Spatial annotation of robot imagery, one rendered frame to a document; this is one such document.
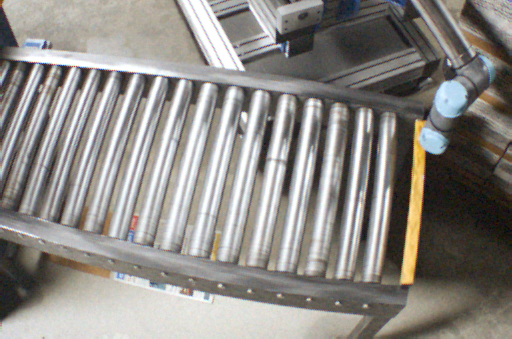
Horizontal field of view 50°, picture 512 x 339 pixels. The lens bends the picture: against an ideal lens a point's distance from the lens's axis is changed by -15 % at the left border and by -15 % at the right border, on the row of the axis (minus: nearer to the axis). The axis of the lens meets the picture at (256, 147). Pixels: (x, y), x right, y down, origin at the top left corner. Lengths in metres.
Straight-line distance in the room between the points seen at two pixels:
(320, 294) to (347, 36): 1.35
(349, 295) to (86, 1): 2.10
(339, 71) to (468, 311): 1.06
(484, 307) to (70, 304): 1.57
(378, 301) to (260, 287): 0.26
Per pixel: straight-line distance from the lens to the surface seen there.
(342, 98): 1.55
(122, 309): 2.19
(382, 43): 2.45
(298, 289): 1.33
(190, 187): 1.43
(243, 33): 2.42
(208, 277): 1.34
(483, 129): 2.02
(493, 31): 1.67
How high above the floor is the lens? 2.07
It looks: 61 degrees down
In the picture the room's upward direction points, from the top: straight up
